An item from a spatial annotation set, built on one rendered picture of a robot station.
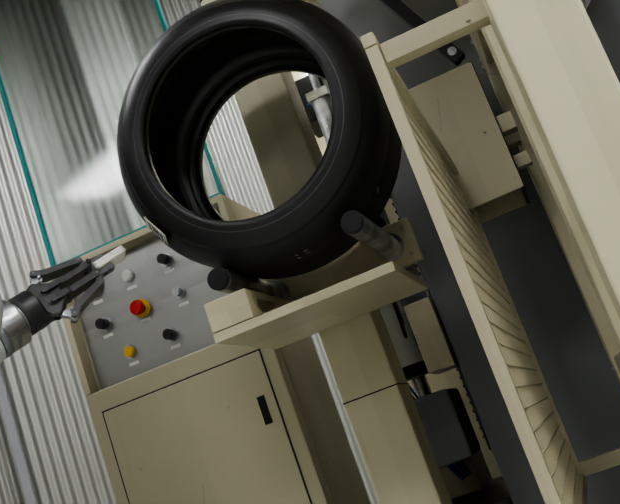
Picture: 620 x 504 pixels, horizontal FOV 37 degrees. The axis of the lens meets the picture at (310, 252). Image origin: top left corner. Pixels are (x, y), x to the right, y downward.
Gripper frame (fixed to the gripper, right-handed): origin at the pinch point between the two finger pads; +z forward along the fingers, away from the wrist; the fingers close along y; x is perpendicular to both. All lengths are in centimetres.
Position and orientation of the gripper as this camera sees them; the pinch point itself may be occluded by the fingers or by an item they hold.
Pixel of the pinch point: (108, 261)
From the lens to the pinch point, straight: 176.4
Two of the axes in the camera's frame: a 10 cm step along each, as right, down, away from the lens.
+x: 2.0, -6.3, -7.5
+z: 6.5, -4.9, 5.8
